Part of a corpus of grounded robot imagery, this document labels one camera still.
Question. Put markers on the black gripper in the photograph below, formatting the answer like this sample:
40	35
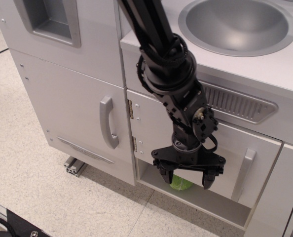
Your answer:
177	156

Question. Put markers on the white cabinet door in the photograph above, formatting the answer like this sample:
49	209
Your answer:
153	130

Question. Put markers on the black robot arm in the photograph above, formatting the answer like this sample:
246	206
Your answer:
167	69

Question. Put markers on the white toy kitchen cabinet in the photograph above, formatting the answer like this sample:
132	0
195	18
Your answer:
50	89

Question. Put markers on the green toy cabbage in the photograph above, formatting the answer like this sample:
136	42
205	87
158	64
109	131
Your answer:
180	184

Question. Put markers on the lower metal hinge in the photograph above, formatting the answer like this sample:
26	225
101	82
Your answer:
134	141

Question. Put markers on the metal hinge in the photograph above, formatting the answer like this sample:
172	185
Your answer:
134	141
131	115

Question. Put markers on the upper metal hinge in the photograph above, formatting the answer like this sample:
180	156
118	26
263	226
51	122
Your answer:
131	115

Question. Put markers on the grey vent panel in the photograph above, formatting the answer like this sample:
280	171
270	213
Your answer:
237	104

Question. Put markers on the aluminium extrusion bar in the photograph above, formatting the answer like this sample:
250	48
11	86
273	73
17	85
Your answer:
74	166

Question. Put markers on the silver decorative trim strip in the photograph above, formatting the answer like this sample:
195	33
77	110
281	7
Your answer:
85	151

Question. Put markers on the silver sink bowl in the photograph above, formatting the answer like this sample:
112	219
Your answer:
239	28

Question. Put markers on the grey cabinet door handle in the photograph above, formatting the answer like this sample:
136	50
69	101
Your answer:
243	174

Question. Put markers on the grey left door handle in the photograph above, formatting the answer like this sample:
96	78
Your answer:
105	108

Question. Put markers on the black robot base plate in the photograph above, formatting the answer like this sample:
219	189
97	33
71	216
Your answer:
22	227

